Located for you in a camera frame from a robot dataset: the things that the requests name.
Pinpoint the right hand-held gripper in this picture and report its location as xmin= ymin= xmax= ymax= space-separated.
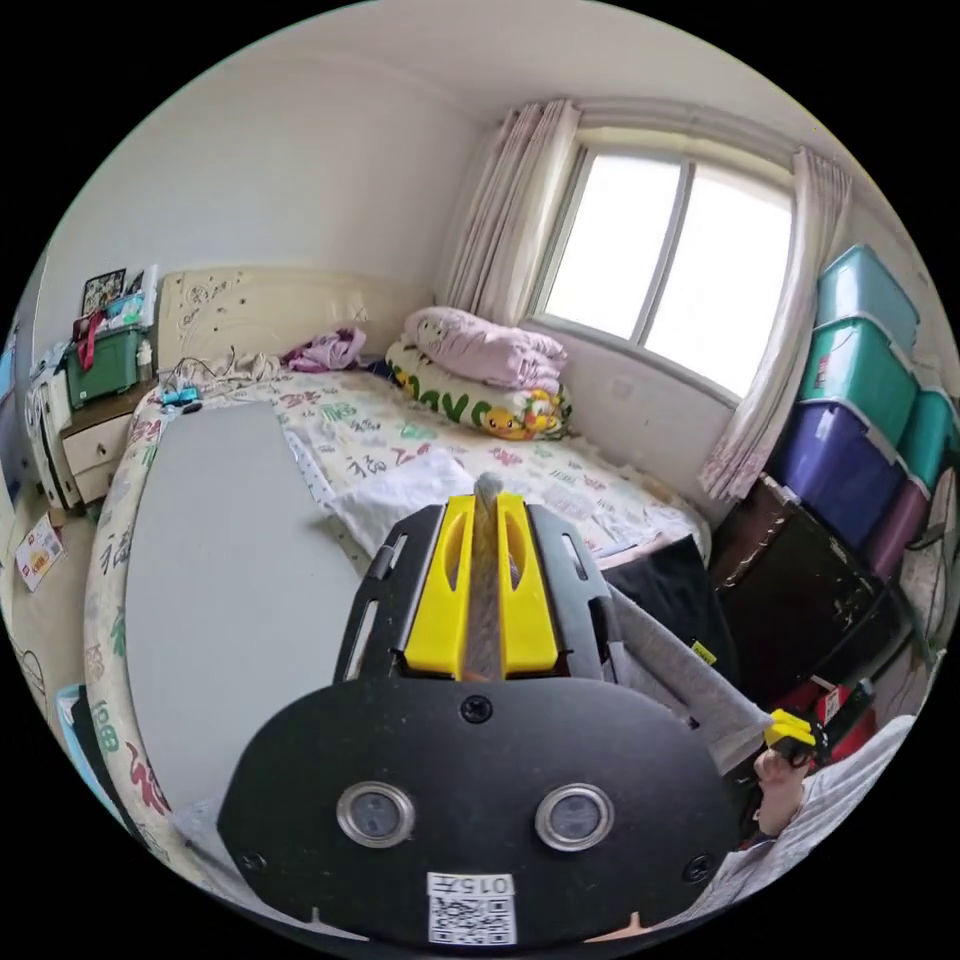
xmin=764 ymin=707 xmax=847 ymax=769

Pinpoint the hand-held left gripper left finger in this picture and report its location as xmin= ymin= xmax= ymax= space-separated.
xmin=403 ymin=494 xmax=477 ymax=682

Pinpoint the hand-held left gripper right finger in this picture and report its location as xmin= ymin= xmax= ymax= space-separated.
xmin=494 ymin=491 xmax=561 ymax=682

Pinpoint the gray long sleeve shirt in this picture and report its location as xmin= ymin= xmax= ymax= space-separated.
xmin=463 ymin=472 xmax=775 ymax=778

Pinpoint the person's right hand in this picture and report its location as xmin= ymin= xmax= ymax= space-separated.
xmin=752 ymin=748 xmax=810 ymax=838

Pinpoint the person's body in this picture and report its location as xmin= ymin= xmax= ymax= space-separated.
xmin=704 ymin=714 xmax=921 ymax=913

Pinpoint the white cloth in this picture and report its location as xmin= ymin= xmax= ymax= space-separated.
xmin=324 ymin=446 xmax=483 ymax=558

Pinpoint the dark brown cabinet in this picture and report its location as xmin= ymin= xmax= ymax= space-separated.
xmin=710 ymin=476 xmax=915 ymax=708

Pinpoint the bed with printed sheet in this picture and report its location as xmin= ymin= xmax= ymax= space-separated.
xmin=80 ymin=266 xmax=714 ymax=898

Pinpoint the black garment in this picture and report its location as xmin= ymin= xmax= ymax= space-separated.
xmin=602 ymin=535 xmax=742 ymax=680

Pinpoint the cartoon printed rolled blanket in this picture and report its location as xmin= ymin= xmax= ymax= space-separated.
xmin=385 ymin=341 xmax=575 ymax=442

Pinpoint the gray flat folding board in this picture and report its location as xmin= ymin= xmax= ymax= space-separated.
xmin=123 ymin=397 xmax=376 ymax=813

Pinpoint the purple storage bin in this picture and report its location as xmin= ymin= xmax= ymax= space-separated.
xmin=862 ymin=479 xmax=936 ymax=585

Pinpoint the folded pink quilt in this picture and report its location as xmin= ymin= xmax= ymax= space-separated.
xmin=403 ymin=305 xmax=570 ymax=393

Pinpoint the purple garment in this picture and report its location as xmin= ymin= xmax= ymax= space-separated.
xmin=282 ymin=325 xmax=369 ymax=375

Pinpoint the teal storage bin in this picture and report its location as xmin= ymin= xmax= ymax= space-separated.
xmin=898 ymin=388 xmax=960 ymax=490

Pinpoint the green storage bin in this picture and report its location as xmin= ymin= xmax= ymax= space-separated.
xmin=797 ymin=317 xmax=921 ymax=445

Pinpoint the window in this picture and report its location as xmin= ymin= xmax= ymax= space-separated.
xmin=527 ymin=144 xmax=798 ymax=400

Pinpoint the pale pink curtain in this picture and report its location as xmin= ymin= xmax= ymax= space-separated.
xmin=697 ymin=146 xmax=854 ymax=504
xmin=434 ymin=99 xmax=583 ymax=329

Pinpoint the cream nightstand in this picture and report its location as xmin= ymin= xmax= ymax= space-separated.
xmin=59 ymin=378 xmax=163 ymax=505

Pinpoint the carton with red print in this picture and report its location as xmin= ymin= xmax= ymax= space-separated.
xmin=14 ymin=512 xmax=68 ymax=594

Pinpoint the dark green storage box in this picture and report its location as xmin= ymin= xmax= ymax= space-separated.
xmin=65 ymin=325 xmax=153 ymax=411

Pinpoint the light blue storage bin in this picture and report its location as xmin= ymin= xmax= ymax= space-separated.
xmin=815 ymin=245 xmax=922 ymax=355

